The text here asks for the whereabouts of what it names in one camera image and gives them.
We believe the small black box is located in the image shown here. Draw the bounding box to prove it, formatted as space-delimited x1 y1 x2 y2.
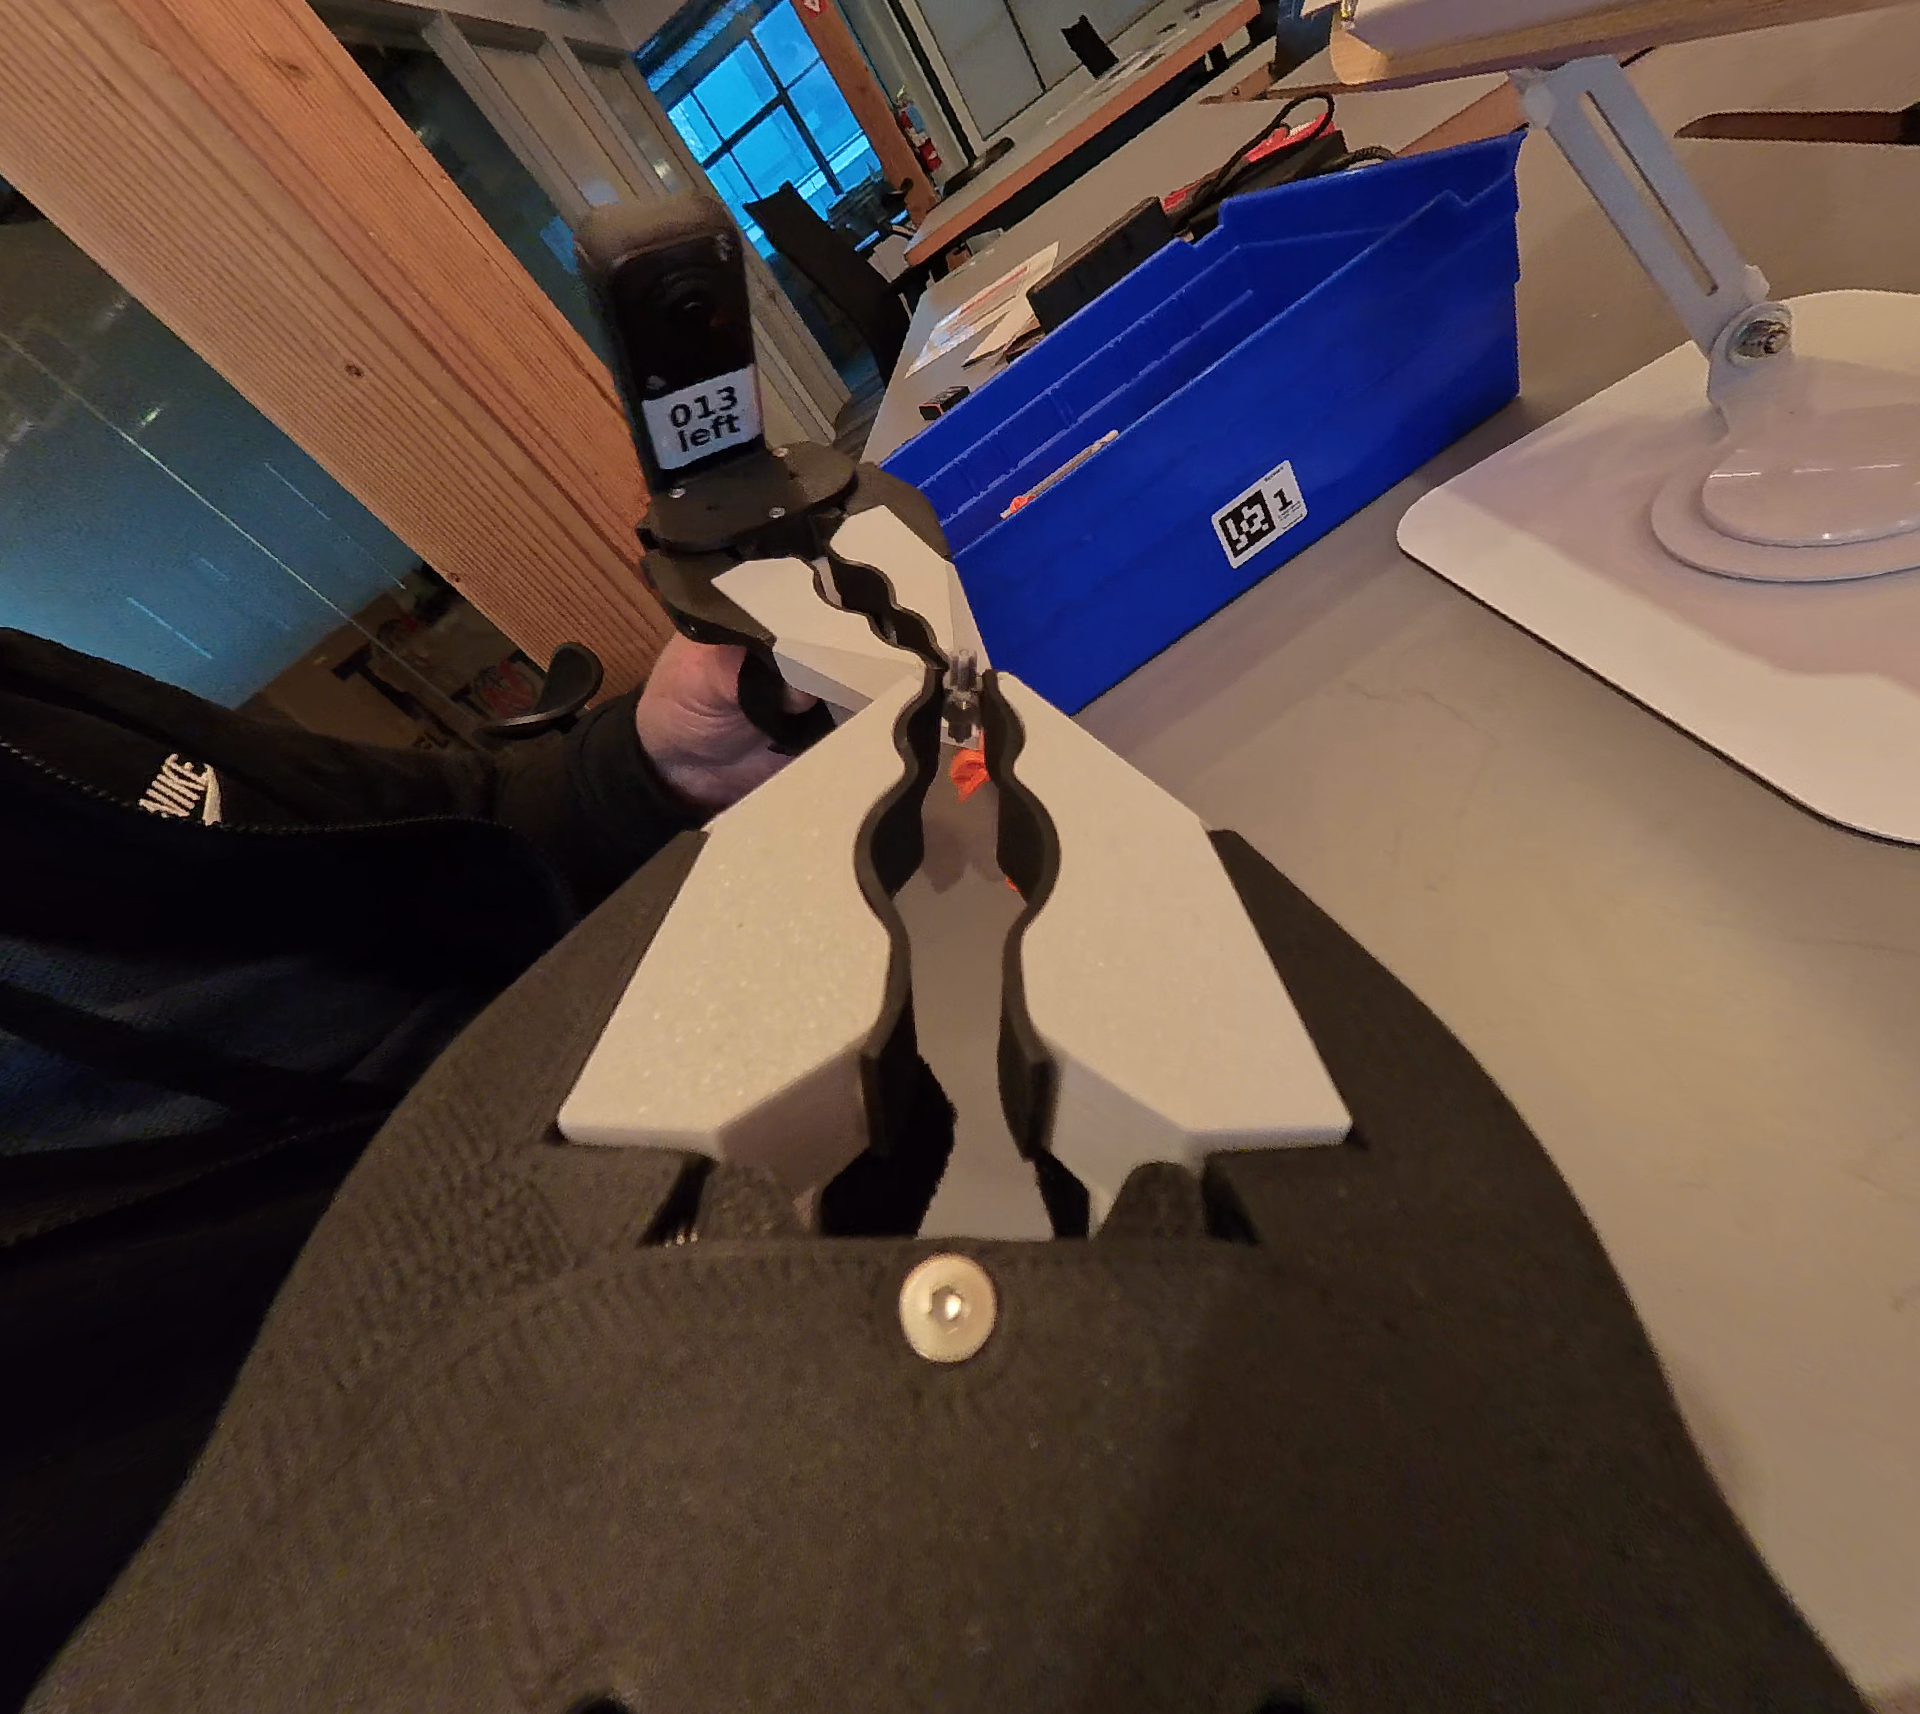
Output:
1032 194 1189 313

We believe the paned window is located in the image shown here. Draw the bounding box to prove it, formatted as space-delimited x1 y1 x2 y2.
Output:
634 0 890 237

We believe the white book stand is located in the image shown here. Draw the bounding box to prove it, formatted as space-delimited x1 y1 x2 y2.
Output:
1339 0 1920 850

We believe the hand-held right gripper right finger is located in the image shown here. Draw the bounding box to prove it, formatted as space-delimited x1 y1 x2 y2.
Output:
972 670 1356 1235

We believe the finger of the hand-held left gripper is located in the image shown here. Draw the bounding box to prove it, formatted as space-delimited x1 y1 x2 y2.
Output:
706 553 919 710
817 506 988 686

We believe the oak wooden post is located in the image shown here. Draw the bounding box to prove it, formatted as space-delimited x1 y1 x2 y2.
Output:
0 0 680 670

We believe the person's left hand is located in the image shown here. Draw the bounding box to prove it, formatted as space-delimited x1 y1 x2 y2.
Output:
634 638 836 817

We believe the grey wood-edged table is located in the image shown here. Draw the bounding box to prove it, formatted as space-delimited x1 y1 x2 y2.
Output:
899 0 1267 263

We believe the person's left forearm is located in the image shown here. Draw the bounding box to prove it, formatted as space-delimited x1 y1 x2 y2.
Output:
480 693 706 919

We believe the black chair armrest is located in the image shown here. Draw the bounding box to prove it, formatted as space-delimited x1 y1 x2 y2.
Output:
484 642 605 742

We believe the white framed glass door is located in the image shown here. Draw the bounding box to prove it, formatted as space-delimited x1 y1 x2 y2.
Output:
297 17 840 500

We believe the white red paper packet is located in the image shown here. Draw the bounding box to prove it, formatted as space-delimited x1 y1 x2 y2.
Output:
905 239 1062 359

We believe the blue plastic bin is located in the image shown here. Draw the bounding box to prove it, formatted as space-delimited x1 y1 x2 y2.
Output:
878 132 1530 716

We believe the pile of plastic building pieces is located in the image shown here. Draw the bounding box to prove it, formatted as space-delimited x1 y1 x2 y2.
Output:
995 420 1124 526

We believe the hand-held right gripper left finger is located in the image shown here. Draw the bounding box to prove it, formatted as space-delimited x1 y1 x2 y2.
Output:
557 666 965 1235

